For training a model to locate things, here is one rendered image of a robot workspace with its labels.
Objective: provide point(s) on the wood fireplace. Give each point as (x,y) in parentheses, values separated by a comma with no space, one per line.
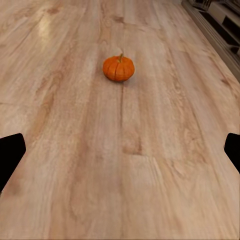
(219,21)

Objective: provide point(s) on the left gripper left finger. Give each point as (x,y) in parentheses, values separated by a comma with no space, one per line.
(12,150)

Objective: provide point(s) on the pumpkin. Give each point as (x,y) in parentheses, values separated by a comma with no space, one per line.
(118,68)

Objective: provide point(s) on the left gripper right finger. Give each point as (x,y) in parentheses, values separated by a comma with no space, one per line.
(232,149)

